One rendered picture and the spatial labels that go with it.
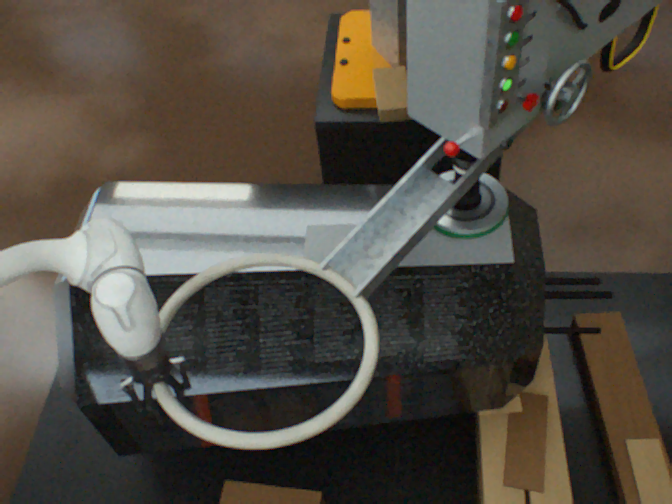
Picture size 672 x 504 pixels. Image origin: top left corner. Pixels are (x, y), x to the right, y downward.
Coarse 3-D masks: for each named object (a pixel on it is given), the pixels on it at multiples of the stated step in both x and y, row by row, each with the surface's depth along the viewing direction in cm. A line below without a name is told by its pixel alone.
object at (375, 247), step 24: (504, 144) 161; (480, 168) 160; (408, 192) 166; (432, 192) 164; (456, 192) 158; (384, 216) 165; (408, 216) 163; (432, 216) 157; (360, 240) 163; (384, 240) 162; (408, 240) 155; (336, 264) 162; (360, 264) 161; (384, 264) 154; (360, 288) 153
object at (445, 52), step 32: (416, 0) 133; (448, 0) 126; (480, 0) 121; (544, 0) 128; (416, 32) 138; (448, 32) 131; (480, 32) 125; (544, 32) 135; (416, 64) 144; (448, 64) 137; (480, 64) 130; (544, 64) 142; (416, 96) 151; (448, 96) 143; (480, 96) 135; (448, 128) 149; (480, 128) 141; (512, 128) 149
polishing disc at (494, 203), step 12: (480, 180) 181; (492, 180) 181; (480, 192) 179; (492, 192) 178; (504, 192) 178; (492, 204) 176; (504, 204) 176; (444, 216) 175; (456, 216) 174; (468, 216) 174; (480, 216) 174; (492, 216) 173; (444, 228) 173; (456, 228) 172; (468, 228) 172; (480, 228) 171
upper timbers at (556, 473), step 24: (552, 384) 215; (552, 408) 210; (480, 432) 208; (504, 432) 207; (552, 432) 206; (480, 456) 206; (504, 456) 202; (552, 456) 201; (480, 480) 206; (552, 480) 197
